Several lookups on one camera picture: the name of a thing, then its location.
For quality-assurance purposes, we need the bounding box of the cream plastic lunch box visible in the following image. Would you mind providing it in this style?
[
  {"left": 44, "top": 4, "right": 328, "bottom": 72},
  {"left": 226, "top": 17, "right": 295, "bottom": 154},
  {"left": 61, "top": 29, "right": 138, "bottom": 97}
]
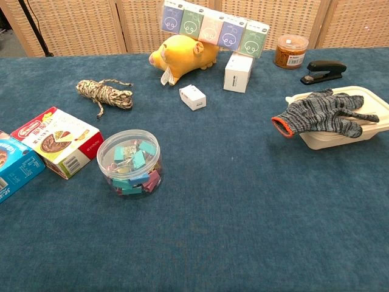
[{"left": 284, "top": 85, "right": 389, "bottom": 151}]

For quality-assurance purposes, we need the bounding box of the tall white cardboard box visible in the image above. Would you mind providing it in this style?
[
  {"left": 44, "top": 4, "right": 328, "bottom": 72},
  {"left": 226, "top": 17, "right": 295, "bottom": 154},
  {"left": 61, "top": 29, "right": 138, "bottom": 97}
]
[{"left": 223, "top": 52, "right": 254, "bottom": 93}]

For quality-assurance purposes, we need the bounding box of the grey knit work glove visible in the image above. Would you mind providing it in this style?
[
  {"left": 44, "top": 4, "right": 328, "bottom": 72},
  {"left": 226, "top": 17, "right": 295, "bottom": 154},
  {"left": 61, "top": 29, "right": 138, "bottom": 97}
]
[{"left": 271, "top": 88, "right": 380, "bottom": 139}]

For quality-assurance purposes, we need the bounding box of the black tripod stand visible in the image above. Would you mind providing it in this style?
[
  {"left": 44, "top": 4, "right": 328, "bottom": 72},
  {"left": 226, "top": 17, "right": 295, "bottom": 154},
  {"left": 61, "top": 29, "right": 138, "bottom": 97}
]
[{"left": 17, "top": 0, "right": 55, "bottom": 57}]

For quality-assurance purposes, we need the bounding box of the woven rattan folding screen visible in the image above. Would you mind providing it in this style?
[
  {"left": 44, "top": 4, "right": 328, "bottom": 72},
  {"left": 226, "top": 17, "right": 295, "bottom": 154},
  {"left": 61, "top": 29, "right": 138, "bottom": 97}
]
[{"left": 0, "top": 0, "right": 389, "bottom": 58}]

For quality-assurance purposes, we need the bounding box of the black stapler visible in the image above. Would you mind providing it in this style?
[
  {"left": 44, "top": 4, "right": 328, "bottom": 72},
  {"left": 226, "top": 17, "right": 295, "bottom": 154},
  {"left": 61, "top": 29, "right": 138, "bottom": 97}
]
[{"left": 300, "top": 60, "right": 348, "bottom": 86}]

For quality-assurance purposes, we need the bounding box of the coiled camouflage rope bundle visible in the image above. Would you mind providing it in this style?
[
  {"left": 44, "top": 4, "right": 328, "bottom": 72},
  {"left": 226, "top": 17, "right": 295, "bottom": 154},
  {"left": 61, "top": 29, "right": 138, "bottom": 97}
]
[{"left": 75, "top": 78, "right": 134, "bottom": 119}]

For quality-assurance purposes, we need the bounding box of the red and white snack box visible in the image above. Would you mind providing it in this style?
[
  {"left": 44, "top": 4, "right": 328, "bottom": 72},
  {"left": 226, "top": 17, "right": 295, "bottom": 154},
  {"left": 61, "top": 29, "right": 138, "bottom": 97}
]
[{"left": 10, "top": 106, "right": 105, "bottom": 180}]

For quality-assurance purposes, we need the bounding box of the blue snack box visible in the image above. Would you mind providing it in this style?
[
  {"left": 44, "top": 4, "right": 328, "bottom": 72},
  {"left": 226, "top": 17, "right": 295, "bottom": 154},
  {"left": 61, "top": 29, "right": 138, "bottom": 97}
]
[{"left": 0, "top": 130, "right": 46, "bottom": 204}]

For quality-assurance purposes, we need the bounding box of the yellow plush pig toy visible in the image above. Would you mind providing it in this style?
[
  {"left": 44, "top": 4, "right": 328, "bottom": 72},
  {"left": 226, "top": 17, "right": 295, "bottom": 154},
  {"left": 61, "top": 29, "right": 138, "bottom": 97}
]
[{"left": 148, "top": 34, "right": 221, "bottom": 87}]

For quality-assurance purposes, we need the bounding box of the clear jar of binder clips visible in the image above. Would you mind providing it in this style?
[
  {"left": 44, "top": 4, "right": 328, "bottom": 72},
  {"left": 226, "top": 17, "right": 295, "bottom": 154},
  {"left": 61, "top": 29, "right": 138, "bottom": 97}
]
[{"left": 96, "top": 129, "right": 164, "bottom": 200}]

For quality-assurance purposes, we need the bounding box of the clear jar of rubber bands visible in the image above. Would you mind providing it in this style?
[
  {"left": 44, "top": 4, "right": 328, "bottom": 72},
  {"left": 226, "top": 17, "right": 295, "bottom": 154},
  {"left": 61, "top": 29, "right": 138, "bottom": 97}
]
[{"left": 274, "top": 34, "right": 309, "bottom": 70}]

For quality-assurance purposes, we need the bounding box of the small white cardboard box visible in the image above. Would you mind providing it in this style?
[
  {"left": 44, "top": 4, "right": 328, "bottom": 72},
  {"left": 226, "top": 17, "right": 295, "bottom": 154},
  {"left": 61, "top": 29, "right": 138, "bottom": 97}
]
[{"left": 178, "top": 84, "right": 207, "bottom": 112}]

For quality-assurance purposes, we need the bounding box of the pastel tissue packet multipack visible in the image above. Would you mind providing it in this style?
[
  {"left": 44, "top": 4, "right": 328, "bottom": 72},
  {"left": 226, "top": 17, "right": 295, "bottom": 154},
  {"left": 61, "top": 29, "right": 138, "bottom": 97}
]
[{"left": 160, "top": 0, "right": 270, "bottom": 59}]

